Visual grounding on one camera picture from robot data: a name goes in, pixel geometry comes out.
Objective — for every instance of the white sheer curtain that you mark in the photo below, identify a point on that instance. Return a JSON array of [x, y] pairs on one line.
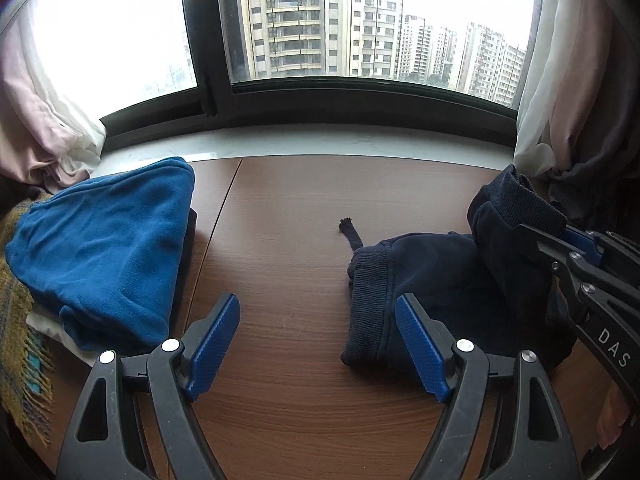
[[75, 130], [537, 110]]

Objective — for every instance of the navy blue pants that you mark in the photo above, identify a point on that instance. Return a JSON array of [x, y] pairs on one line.
[[440, 280]]

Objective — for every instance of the tall apartment building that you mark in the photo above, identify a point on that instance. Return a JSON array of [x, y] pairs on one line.
[[310, 15]]

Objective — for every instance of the blue fleece garment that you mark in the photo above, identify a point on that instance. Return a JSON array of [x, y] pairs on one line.
[[110, 255]]

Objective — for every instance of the yellow plaid fringed scarf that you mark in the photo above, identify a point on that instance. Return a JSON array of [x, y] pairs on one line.
[[20, 360]]

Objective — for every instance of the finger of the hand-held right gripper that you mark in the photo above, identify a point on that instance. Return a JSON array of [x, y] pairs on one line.
[[582, 245], [617, 255]]

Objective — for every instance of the teal cloth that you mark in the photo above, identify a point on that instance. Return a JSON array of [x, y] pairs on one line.
[[34, 375]]

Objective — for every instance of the white folded cloth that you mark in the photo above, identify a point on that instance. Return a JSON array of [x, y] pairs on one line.
[[47, 327]]

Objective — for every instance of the dark window frame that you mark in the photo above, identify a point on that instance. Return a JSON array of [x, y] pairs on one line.
[[210, 60]]

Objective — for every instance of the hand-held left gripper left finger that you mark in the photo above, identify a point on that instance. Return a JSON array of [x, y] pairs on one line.
[[212, 347]]

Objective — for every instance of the dark folded garment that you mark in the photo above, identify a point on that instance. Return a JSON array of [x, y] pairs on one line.
[[186, 260]]

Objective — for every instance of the white window sill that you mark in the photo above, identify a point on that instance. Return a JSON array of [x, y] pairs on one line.
[[325, 140]]

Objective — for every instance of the person's right hand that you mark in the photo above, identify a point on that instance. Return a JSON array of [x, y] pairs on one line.
[[614, 420]]

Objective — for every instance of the distant apartment buildings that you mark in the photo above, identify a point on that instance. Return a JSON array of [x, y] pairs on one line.
[[470, 60]]

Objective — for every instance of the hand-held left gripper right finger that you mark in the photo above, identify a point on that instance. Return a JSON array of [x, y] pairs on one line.
[[422, 347]]

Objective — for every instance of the mauve grey curtain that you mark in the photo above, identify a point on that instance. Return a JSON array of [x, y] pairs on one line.
[[590, 110]]

